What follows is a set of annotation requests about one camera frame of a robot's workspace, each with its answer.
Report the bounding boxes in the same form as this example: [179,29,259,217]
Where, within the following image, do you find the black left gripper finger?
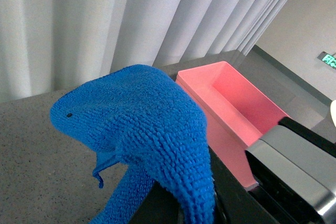
[130,117,336,224]

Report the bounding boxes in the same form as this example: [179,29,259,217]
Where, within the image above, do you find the white pleated curtain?
[1,0,287,102]

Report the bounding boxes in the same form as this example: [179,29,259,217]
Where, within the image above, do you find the pink plastic box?
[176,61,287,188]

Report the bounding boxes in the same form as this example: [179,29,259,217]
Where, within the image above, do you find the green exit sign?
[317,51,336,69]

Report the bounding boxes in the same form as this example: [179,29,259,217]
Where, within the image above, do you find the blue microfiber cloth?
[50,65,215,223]

